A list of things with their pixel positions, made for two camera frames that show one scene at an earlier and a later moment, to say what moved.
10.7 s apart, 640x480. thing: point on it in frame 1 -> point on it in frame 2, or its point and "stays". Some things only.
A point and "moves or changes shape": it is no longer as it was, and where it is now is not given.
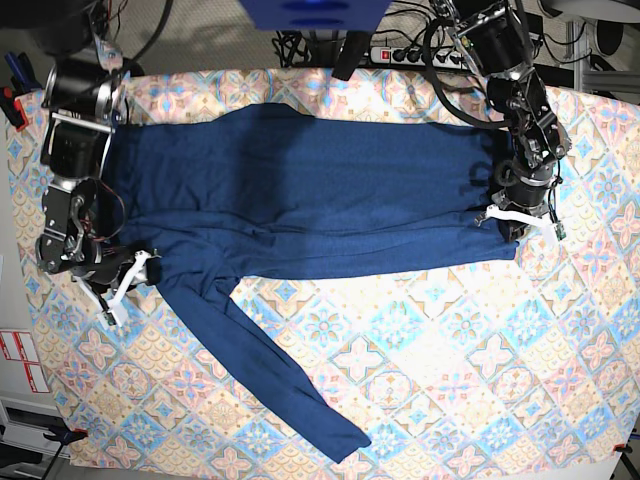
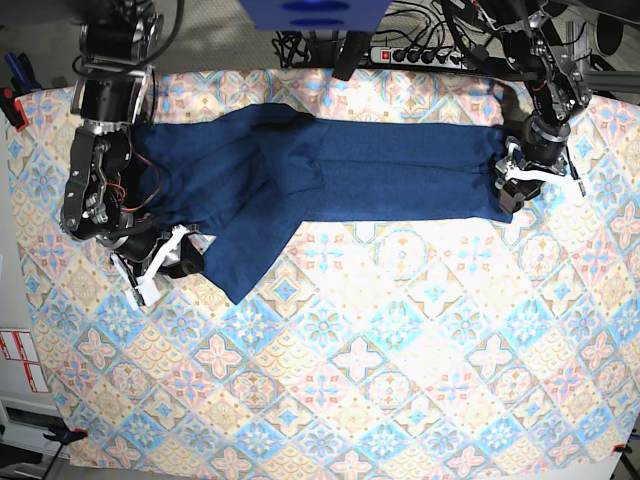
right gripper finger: x=553 y=231 -> x=551 y=177
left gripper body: x=132 y=270 -> x=159 y=257
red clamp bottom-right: x=622 y=448 stays
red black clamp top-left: x=13 y=108 stays
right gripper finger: x=513 y=223 -> x=514 y=191
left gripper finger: x=140 y=257 -> x=183 y=258
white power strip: x=394 y=55 stays
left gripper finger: x=112 y=315 -> x=138 y=294
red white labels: x=20 y=346 stays
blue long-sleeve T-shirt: x=215 y=196 moves or changes shape
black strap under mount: x=354 y=47 stays
